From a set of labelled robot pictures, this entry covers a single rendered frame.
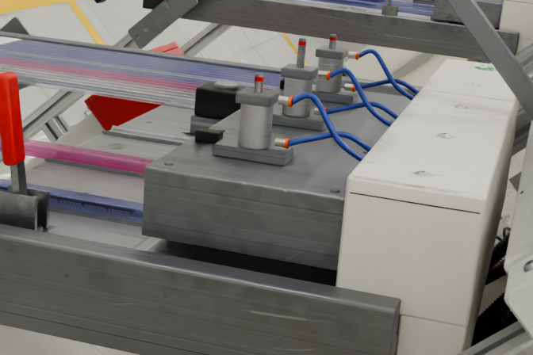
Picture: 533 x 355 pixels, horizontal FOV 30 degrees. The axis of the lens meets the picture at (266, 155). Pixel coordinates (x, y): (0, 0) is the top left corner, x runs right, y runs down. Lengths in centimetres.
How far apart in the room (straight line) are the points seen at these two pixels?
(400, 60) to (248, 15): 330
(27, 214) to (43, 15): 258
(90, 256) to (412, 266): 20
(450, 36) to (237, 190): 141
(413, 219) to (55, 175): 34
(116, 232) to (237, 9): 143
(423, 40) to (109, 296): 145
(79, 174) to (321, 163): 23
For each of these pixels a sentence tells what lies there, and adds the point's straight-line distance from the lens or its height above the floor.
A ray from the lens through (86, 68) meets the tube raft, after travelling 120.
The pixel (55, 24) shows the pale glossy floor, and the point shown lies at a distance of 326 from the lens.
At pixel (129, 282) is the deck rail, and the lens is 62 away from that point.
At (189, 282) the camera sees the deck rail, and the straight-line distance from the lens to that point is 60.
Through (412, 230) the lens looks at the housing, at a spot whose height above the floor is 128.
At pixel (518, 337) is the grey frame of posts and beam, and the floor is 130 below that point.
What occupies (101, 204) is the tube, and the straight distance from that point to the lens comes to 72.
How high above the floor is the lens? 144
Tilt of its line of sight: 21 degrees down
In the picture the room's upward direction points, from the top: 55 degrees clockwise
